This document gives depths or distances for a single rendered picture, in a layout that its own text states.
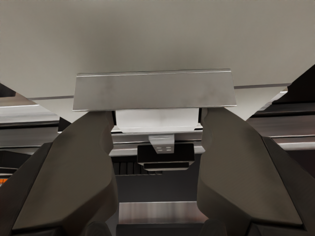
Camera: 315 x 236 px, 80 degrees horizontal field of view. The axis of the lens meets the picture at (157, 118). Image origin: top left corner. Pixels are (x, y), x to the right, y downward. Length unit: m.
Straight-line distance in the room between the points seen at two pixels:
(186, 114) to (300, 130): 0.40
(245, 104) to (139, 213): 0.16
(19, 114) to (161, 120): 0.21
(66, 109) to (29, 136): 0.41
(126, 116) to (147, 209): 0.11
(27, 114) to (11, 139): 0.30
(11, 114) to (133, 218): 0.21
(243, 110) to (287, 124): 0.36
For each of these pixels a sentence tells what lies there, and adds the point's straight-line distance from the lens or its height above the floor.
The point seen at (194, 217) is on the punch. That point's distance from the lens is 0.23.
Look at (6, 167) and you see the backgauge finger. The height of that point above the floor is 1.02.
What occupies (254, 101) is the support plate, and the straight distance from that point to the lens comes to 0.17.
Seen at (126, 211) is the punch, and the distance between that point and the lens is 0.23.
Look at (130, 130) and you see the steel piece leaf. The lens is 0.22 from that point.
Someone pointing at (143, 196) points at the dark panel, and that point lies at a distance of 0.74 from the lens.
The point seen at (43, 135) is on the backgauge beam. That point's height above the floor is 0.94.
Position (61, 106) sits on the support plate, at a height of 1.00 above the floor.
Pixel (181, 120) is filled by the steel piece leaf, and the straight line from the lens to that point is 0.19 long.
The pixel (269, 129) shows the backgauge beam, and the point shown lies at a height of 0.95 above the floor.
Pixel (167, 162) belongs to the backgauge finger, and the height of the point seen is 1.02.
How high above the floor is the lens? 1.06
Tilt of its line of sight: 18 degrees down
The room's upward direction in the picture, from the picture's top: 179 degrees clockwise
